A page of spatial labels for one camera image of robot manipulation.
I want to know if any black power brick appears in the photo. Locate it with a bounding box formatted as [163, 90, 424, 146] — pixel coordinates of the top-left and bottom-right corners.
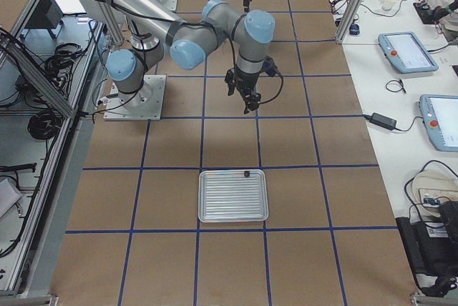
[363, 112, 396, 131]

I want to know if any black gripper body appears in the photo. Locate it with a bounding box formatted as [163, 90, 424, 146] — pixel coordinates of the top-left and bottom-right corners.
[230, 68, 261, 101]

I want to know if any blue teach pendant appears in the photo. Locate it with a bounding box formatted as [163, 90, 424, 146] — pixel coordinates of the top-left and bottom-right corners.
[378, 32, 439, 74]
[419, 94, 457, 152]

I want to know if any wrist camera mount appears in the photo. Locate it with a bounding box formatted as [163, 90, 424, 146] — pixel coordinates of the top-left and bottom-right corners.
[262, 56, 278, 77]

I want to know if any silver metal tray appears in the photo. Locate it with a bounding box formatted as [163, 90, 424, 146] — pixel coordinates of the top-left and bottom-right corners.
[198, 169, 269, 223]

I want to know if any aluminium frame rail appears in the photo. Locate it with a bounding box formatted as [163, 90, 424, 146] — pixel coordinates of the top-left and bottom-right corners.
[0, 0, 108, 298]

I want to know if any blue teach pendant far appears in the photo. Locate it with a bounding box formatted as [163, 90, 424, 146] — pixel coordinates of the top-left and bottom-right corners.
[378, 32, 439, 74]

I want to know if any blue teach pendant near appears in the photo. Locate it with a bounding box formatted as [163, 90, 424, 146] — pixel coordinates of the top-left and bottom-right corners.
[419, 94, 457, 152]

